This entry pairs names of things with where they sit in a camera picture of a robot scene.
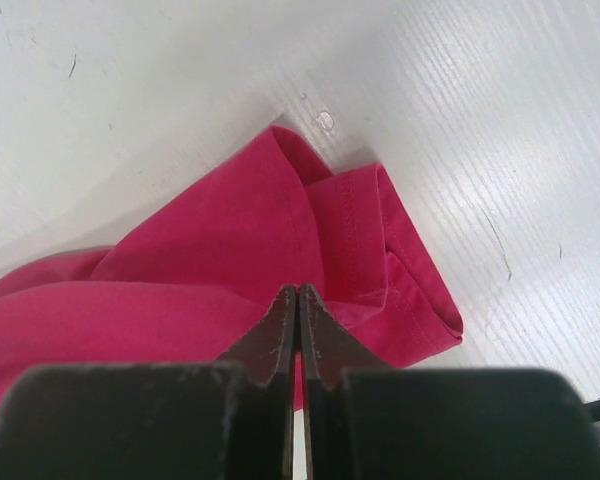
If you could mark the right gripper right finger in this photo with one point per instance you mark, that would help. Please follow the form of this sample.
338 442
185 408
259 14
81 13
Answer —
366 420

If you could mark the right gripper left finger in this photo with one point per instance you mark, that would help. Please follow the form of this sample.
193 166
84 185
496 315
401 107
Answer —
228 419

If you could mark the pink t shirt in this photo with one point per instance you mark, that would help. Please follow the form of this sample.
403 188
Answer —
192 279

